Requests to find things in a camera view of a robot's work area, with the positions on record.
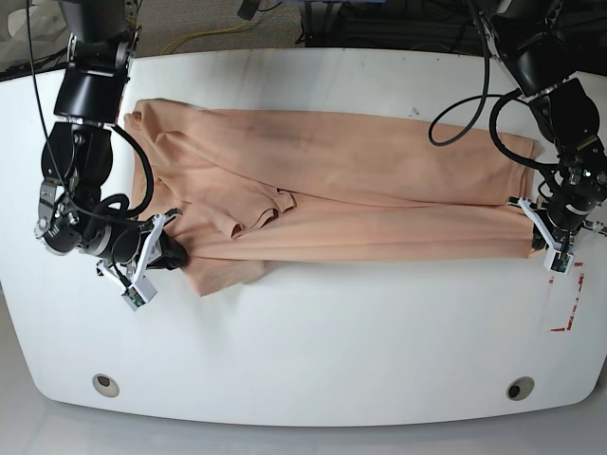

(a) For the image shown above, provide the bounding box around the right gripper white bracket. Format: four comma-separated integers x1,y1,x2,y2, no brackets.
32,179,191,314

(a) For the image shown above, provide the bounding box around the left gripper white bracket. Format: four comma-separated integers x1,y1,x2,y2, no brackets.
506,174,607,276

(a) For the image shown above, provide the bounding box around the peach pink T-shirt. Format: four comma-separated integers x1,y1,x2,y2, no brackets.
124,99,533,296

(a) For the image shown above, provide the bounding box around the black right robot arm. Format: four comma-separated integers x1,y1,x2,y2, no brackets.
35,1,189,310

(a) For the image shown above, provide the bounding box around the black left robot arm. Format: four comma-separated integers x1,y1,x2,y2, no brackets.
472,1,606,274

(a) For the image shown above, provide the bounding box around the red tape rectangle marking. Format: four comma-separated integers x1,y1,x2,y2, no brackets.
543,270,584,333

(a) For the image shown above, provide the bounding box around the left table grommet hole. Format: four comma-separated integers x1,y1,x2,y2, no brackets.
92,374,120,398

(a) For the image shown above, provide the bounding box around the table grommet hole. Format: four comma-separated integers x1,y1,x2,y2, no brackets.
92,374,120,398
506,376,535,401

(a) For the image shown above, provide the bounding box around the right table grommet hole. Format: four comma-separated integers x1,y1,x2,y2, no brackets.
506,376,535,401

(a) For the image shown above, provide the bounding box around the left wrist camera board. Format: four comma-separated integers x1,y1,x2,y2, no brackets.
551,254,573,274

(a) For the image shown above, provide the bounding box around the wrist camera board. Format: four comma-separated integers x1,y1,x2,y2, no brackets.
121,289,146,311
551,254,573,274

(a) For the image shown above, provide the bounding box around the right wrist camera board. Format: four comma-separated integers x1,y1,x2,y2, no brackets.
121,289,146,311

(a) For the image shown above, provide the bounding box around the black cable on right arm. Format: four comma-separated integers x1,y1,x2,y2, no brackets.
23,0,157,228

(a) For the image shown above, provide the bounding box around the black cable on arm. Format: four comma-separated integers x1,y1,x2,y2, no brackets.
23,0,157,228
429,0,565,167

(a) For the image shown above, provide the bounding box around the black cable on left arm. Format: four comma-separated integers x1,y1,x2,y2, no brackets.
429,0,565,167

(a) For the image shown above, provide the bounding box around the yellow cable on floor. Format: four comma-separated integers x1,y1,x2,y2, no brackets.
162,18,248,56

